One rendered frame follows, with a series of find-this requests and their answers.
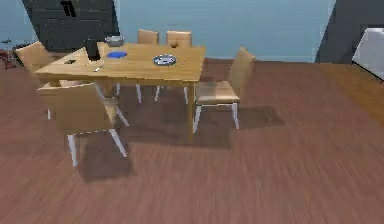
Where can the tan chair with white legs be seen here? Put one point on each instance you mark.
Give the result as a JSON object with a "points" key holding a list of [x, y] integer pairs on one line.
{"points": [[230, 86], [147, 36], [80, 110], [180, 37], [33, 56]]}

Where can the wooden dining table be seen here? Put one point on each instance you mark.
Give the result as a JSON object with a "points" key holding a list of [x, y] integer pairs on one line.
{"points": [[143, 68]]}

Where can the small brown round object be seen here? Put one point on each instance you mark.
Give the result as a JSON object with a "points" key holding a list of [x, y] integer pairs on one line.
{"points": [[175, 43]]}

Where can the blue plate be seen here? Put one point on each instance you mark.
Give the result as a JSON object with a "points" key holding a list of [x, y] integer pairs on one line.
{"points": [[117, 54]]}

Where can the small silver utensil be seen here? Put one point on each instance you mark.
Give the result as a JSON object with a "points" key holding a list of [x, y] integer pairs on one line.
{"points": [[98, 68]]}

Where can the grey metal bowl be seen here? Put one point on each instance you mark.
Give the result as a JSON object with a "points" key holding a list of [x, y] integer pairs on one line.
{"points": [[114, 40]]}

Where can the small black flat object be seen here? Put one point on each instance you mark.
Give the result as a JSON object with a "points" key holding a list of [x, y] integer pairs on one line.
{"points": [[69, 61]]}

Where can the dark grey shelf cabinet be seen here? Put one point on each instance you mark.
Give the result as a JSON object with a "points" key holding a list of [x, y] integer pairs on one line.
{"points": [[76, 23]]}

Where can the white cabinet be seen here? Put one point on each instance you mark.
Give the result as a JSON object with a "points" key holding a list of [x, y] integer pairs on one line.
{"points": [[371, 51]]}

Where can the dark red plant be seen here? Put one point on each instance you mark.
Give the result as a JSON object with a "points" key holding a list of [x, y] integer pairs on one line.
{"points": [[6, 58]]}

